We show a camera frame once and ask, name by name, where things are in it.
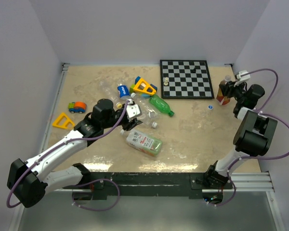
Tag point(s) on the aluminium frame rail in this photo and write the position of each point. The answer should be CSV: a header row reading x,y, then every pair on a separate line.
x,y
55,95

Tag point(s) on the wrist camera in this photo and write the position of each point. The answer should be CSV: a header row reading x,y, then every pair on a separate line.
x,y
242,76
133,111

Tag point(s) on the yellow triangle toy block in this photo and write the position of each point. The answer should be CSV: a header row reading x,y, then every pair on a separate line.
x,y
63,122
142,86

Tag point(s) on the blue pepsi bottle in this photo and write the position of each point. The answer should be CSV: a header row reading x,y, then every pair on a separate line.
x,y
123,91

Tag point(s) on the colourful toy car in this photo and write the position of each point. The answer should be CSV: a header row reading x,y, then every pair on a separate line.
x,y
77,107

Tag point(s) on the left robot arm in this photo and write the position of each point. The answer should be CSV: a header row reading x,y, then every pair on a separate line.
x,y
30,180

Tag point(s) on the amber tea bottle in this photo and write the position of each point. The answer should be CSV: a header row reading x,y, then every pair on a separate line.
x,y
223,100

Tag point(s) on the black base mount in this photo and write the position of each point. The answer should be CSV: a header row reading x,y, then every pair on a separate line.
x,y
191,185

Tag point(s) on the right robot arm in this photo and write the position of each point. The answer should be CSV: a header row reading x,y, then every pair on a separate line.
x,y
253,137

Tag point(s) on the green plastic bottle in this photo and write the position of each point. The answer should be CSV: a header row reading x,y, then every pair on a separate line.
x,y
161,105

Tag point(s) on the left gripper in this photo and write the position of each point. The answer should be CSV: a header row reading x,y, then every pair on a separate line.
x,y
130,123

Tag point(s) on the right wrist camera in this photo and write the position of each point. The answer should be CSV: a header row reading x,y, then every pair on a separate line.
x,y
242,76

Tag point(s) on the clear bottle yellow cap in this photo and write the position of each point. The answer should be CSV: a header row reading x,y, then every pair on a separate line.
x,y
108,91

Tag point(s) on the black white chessboard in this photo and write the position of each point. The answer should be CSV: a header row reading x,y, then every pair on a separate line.
x,y
183,83

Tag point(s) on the clear bottle white cap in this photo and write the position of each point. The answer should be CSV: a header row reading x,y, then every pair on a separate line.
x,y
150,123
144,104
148,114

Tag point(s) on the white green tea bottle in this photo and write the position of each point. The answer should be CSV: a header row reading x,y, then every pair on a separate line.
x,y
142,142

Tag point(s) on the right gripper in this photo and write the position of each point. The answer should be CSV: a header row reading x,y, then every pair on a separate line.
x,y
228,89

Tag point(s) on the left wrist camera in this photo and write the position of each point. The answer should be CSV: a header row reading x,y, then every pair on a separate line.
x,y
133,111

